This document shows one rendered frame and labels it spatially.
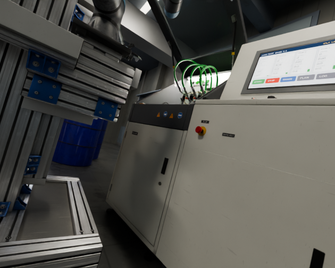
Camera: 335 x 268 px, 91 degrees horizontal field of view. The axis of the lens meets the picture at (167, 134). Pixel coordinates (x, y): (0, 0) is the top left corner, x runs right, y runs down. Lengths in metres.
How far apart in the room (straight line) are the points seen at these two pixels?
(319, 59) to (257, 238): 0.90
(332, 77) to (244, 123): 0.47
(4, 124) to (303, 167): 1.15
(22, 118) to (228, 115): 0.92
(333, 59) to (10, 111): 1.47
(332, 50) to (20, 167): 1.56
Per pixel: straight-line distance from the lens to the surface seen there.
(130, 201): 1.30
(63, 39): 0.66
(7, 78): 0.96
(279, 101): 0.80
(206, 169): 0.85
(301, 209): 0.73
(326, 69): 1.14
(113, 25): 0.88
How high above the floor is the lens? 0.69
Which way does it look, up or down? 3 degrees up
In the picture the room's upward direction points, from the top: 15 degrees clockwise
